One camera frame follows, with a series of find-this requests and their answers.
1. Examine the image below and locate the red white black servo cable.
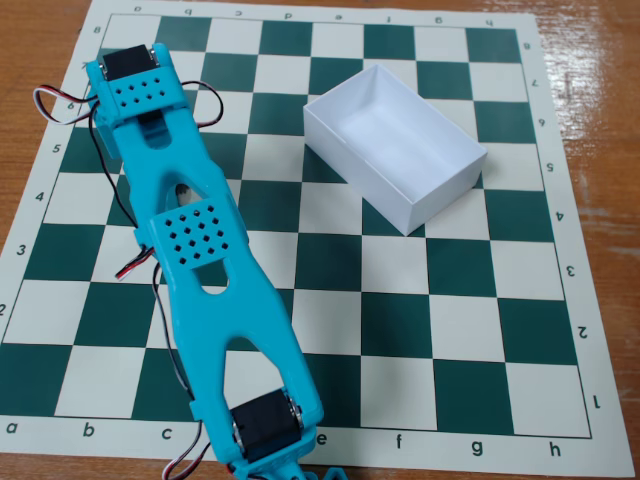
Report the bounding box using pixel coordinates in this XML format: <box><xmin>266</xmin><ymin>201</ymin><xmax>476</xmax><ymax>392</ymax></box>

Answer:
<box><xmin>114</xmin><ymin>246</ymin><xmax>196</xmax><ymax>404</ymax></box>
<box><xmin>32</xmin><ymin>84</ymin><xmax>141</xmax><ymax>229</ymax></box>

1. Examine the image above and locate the white open cardboard box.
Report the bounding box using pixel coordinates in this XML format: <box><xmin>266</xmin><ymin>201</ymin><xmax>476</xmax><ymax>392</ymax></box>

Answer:
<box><xmin>303</xmin><ymin>63</ymin><xmax>489</xmax><ymax>237</ymax></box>

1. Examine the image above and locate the red white black gripper cable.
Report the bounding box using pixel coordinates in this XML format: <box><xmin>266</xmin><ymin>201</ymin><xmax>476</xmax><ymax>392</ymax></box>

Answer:
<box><xmin>180</xmin><ymin>78</ymin><xmax>225</xmax><ymax>129</ymax></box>

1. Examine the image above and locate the green and cream chessboard mat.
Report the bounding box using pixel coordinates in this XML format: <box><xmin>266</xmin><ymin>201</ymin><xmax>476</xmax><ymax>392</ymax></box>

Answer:
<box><xmin>0</xmin><ymin>0</ymin><xmax>632</xmax><ymax>479</ymax></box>

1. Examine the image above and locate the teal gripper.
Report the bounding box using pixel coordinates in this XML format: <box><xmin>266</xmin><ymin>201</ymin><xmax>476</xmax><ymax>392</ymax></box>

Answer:
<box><xmin>96</xmin><ymin>113</ymin><xmax>126</xmax><ymax>162</ymax></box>

